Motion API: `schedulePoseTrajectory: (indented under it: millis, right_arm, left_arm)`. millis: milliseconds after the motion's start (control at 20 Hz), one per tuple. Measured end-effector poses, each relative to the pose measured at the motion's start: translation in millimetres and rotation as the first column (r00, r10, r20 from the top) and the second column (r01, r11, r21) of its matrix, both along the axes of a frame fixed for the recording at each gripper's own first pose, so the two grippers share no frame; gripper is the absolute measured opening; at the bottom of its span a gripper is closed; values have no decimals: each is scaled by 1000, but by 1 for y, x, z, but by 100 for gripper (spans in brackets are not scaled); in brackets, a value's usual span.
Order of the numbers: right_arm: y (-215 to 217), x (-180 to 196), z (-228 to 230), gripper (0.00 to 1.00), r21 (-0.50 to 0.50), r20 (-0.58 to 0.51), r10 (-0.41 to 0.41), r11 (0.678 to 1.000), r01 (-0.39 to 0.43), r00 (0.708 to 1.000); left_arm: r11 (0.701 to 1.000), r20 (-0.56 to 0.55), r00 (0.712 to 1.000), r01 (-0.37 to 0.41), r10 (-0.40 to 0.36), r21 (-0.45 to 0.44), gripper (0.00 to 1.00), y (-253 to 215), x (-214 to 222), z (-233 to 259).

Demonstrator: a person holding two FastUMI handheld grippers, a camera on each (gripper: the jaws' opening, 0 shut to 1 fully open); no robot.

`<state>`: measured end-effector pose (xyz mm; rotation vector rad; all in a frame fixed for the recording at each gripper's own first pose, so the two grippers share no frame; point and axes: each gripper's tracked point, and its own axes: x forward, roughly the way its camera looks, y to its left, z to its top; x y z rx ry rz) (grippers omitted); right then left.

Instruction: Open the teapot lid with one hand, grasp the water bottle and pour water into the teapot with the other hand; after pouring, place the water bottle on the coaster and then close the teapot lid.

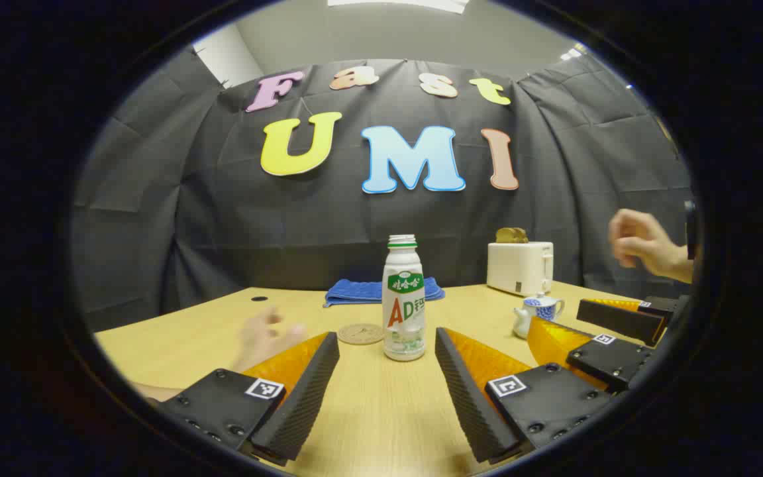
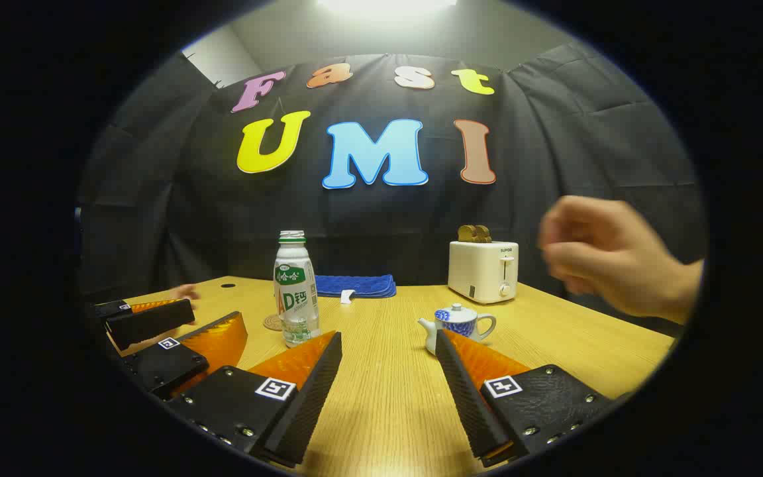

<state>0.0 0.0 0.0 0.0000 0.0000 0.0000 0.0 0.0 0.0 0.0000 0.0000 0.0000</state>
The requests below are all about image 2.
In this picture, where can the blue folded towel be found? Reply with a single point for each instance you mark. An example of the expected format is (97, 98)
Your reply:
(355, 285)

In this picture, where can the white blue-patterned teacup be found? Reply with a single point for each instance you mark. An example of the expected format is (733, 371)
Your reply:
(464, 326)

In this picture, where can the brown bread slice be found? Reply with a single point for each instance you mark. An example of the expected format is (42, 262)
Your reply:
(484, 234)
(466, 234)

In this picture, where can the white toaster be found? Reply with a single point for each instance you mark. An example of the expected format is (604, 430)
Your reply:
(481, 271)

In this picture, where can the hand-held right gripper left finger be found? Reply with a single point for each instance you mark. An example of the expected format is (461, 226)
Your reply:
(312, 404)

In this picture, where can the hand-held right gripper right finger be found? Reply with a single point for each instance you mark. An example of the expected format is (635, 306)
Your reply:
(464, 404)

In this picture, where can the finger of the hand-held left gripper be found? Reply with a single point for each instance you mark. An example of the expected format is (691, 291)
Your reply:
(150, 324)
(163, 364)

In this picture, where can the white green-label water bottle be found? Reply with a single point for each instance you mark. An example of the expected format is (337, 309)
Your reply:
(297, 291)

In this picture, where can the black backdrop cloth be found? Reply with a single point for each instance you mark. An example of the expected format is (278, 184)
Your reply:
(388, 218)

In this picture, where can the bright ceiling light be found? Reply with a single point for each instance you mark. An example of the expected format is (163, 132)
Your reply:
(388, 6)

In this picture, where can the round brown coaster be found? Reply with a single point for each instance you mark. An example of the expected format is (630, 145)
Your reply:
(273, 323)

